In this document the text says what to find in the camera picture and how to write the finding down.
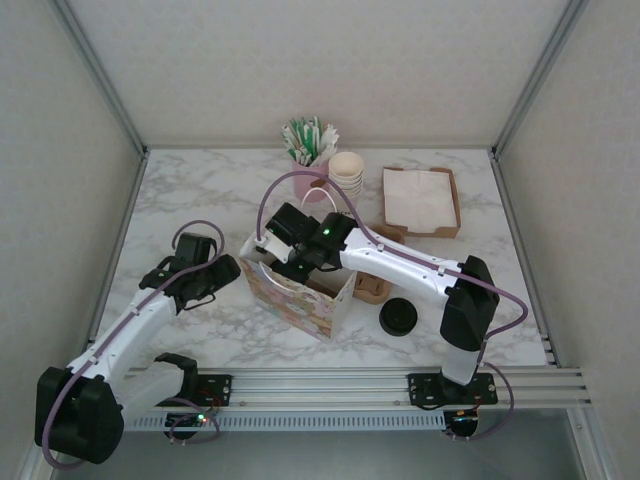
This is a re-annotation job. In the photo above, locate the grey slotted cable duct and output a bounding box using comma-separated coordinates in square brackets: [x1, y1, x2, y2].
[122, 412, 447, 432]

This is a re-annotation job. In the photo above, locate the brown cardboard napkin tray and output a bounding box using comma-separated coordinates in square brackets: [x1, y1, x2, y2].
[382, 166, 463, 240]

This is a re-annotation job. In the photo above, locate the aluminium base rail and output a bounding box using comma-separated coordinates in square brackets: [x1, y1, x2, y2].
[119, 367, 594, 411]

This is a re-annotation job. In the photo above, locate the black plastic cup lid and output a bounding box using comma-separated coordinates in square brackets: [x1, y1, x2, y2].
[378, 297, 419, 337]

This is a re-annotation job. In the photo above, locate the aluminium frame post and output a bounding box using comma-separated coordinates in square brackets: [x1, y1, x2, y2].
[49, 0, 149, 156]
[492, 0, 591, 159]

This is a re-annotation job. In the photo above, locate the green white striped stick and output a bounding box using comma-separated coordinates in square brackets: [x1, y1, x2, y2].
[292, 117, 311, 156]
[281, 124, 301, 160]
[308, 115, 324, 154]

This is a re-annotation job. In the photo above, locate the white floral paper gift bag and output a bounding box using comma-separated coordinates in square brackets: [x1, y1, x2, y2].
[238, 187, 359, 345]

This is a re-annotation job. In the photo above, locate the brown cardboard cup carrier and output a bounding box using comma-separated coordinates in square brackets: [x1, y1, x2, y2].
[352, 224, 406, 306]

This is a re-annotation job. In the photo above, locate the aluminium table side rail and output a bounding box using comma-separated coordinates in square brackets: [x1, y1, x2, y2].
[79, 149, 149, 371]
[489, 149, 559, 369]

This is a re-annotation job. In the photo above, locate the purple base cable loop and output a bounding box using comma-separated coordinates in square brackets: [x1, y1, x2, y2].
[167, 412, 221, 446]
[442, 360, 516, 444]

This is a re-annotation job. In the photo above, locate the pink cylindrical holder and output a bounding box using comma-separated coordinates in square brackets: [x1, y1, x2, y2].
[291, 149, 334, 204]

